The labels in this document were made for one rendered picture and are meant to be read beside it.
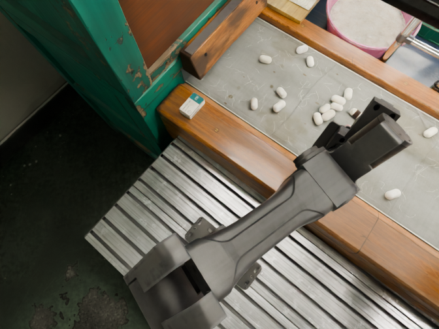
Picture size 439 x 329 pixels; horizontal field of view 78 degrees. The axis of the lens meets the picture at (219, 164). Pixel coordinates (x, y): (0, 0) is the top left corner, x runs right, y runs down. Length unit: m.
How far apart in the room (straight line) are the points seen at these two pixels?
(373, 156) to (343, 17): 0.65
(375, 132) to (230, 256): 0.25
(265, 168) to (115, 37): 0.41
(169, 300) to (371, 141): 0.32
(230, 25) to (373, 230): 0.59
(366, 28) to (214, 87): 0.48
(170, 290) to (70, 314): 1.27
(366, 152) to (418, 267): 0.39
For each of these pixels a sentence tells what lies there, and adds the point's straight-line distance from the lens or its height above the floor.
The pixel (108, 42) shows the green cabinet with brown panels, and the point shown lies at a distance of 0.53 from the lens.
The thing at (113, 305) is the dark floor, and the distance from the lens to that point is 1.50.
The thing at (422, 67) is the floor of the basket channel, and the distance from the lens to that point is 1.07.
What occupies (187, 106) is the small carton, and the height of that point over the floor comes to 0.78.
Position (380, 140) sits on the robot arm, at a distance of 0.41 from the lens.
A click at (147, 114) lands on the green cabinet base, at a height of 0.77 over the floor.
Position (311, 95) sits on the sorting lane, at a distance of 0.79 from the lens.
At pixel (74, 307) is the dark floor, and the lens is 1.58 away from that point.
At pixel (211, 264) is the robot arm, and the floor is 1.10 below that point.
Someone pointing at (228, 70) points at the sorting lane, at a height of 0.74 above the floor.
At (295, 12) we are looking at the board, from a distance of 0.90.
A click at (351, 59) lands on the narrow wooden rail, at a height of 0.76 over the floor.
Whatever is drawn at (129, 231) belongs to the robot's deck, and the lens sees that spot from 0.76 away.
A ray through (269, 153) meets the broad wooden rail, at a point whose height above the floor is 0.76.
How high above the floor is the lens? 1.39
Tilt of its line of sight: 73 degrees down
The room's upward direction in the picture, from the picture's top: 4 degrees counter-clockwise
